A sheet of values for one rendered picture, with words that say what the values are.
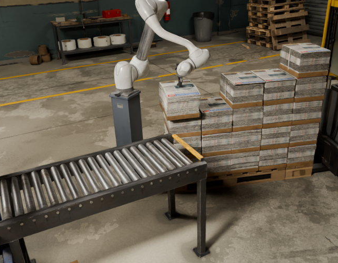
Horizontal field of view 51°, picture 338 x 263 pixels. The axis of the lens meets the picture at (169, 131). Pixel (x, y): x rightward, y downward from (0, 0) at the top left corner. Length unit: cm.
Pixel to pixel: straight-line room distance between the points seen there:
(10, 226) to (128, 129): 147
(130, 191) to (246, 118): 148
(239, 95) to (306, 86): 63
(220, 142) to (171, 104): 66
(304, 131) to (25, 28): 715
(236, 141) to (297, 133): 61
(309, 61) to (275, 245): 159
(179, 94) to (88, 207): 125
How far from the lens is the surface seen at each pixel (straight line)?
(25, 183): 244
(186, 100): 293
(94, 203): 218
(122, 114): 317
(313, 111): 356
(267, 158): 356
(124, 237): 306
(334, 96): 415
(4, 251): 304
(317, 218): 336
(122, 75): 306
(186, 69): 269
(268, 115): 336
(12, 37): 920
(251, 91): 320
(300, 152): 371
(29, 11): 917
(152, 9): 285
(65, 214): 217
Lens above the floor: 203
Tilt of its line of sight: 26 degrees down
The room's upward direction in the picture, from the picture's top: 2 degrees counter-clockwise
